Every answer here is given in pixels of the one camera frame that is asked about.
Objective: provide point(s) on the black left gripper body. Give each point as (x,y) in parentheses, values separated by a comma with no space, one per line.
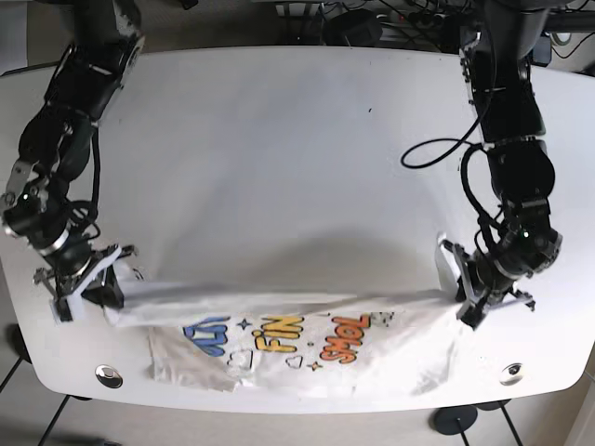
(478,280)

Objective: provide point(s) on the black round stand base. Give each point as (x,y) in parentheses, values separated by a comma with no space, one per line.
(456,420)

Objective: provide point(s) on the left silver table grommet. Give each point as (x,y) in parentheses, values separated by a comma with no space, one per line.
(108,376)

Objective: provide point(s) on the black left table leg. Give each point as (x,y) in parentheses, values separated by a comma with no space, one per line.
(17,344)

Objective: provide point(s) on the right silver table grommet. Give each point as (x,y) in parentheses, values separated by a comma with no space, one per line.
(511,374)

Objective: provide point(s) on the silver table grommet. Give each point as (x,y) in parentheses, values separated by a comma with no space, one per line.
(108,376)
(511,374)

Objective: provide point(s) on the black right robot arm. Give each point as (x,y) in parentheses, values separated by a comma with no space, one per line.
(52,195)

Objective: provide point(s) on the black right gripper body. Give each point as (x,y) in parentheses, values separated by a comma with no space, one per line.
(54,281)

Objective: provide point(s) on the white printed T-shirt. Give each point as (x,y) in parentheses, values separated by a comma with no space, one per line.
(308,345)

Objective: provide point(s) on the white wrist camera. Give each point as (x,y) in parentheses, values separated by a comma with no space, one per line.
(69,304)
(472,314)

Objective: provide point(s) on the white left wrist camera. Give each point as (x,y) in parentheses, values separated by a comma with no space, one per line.
(472,314)

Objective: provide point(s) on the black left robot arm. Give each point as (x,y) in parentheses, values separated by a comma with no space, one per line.
(508,176)

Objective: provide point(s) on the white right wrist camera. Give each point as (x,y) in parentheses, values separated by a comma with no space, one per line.
(69,304)

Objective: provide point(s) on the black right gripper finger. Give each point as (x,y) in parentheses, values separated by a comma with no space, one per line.
(105,291)

